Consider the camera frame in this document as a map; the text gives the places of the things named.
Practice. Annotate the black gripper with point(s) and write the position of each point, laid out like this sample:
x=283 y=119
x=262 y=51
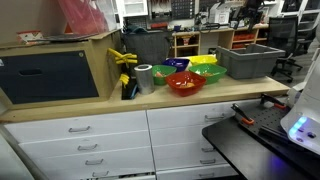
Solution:
x=255 y=8

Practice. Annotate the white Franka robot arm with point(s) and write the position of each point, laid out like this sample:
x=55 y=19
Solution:
x=310 y=100

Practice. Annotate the yellow plastic bowl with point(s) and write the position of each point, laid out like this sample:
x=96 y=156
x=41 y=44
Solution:
x=201 y=60

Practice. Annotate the green plastic bowl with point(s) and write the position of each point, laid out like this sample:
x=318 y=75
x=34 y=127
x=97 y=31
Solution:
x=170 y=78
x=213 y=79

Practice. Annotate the blue plastic bowl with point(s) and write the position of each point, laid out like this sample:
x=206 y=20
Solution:
x=176 y=64

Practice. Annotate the red plastic bowl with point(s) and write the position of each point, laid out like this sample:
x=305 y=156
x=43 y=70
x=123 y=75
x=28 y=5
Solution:
x=185 y=90

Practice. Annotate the orange storage bin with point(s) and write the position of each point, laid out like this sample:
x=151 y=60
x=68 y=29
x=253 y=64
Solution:
x=243 y=37

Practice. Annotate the black office chair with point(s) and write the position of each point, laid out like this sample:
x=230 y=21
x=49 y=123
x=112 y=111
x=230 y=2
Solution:
x=283 y=33
x=306 y=30

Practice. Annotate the gray plastic bin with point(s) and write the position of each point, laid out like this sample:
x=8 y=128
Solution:
x=250 y=65

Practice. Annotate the wooden desk with cubbies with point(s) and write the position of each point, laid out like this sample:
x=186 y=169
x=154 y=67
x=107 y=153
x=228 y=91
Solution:
x=213 y=33

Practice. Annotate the black tool pegboard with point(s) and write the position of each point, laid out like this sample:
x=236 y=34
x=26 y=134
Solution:
x=173 y=8

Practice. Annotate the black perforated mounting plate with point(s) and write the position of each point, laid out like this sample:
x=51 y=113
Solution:
x=266 y=120

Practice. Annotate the dark gray fabric bin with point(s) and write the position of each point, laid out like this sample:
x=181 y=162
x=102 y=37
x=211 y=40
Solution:
x=146 y=46

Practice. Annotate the shiny metal cylinder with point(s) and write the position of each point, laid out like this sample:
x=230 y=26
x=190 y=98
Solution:
x=144 y=80

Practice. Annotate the black table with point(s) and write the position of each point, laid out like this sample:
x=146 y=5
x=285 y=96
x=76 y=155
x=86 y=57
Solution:
x=240 y=156

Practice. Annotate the wooden cabinet with black panel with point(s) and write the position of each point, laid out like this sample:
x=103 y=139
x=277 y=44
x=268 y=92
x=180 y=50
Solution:
x=100 y=66

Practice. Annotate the pink plastic bag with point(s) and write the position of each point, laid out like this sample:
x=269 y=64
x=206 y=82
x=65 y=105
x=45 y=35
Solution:
x=83 y=16

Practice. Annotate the white drawer cabinet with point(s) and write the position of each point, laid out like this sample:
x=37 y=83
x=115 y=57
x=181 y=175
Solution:
x=116 y=140

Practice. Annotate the orange and white carton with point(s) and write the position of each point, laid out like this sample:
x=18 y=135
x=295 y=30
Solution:
x=30 y=36

